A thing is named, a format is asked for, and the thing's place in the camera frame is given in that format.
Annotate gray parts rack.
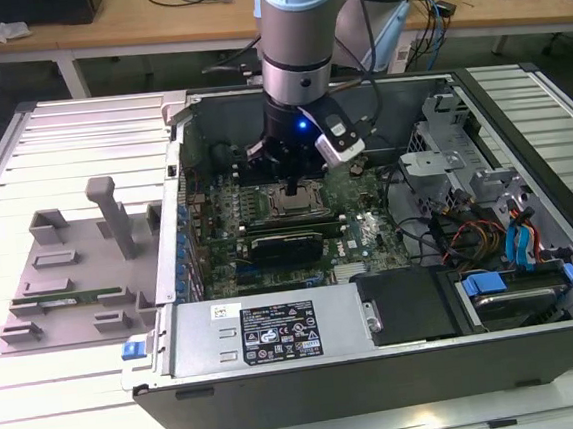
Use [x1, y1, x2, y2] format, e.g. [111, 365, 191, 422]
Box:
[0, 171, 178, 356]

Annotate crumpled white plastic wrap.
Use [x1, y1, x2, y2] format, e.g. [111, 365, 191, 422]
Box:
[0, 8, 31, 45]

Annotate red yellow wire bundle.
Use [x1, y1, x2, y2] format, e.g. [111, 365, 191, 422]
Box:
[437, 217, 510, 267]

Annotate black RAM slot bank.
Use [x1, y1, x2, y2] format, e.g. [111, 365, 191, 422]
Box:
[238, 211, 346, 246]

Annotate large black box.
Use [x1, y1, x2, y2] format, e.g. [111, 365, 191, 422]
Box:
[0, 0, 108, 33]

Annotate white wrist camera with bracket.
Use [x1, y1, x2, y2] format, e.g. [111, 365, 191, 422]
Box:
[299, 100, 367, 167]

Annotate silver metal drive cage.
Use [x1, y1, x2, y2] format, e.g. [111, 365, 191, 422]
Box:
[390, 80, 540, 215]

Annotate long wooden desk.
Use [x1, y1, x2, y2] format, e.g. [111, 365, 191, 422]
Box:
[0, 0, 573, 83]

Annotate small silver heatsink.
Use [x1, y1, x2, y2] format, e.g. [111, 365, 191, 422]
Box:
[333, 262, 369, 285]

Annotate green RAM stick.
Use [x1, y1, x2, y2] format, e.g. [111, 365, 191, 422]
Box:
[11, 286, 124, 311]

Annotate hard disk in blue carrier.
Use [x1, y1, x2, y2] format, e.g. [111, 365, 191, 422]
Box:
[454, 260, 573, 334]

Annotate silver power supply with label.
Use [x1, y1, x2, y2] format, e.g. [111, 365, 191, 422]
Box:
[166, 286, 381, 381]

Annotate blue network cable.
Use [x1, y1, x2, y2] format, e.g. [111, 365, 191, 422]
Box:
[410, 0, 453, 72]

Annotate black graphics card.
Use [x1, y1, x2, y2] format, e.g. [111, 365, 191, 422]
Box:
[245, 228, 327, 269]

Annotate blue flat wire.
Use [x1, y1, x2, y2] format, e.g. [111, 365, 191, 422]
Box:
[500, 206, 543, 275]

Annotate black plastic drive cover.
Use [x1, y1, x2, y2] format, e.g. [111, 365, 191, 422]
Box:
[349, 263, 479, 350]

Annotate green motherboard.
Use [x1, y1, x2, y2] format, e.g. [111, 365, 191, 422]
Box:
[174, 148, 419, 303]

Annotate black open PC case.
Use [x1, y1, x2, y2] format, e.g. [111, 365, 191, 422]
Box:
[98, 56, 573, 429]

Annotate blue case latch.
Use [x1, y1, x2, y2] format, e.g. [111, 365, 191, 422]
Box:
[119, 339, 150, 361]

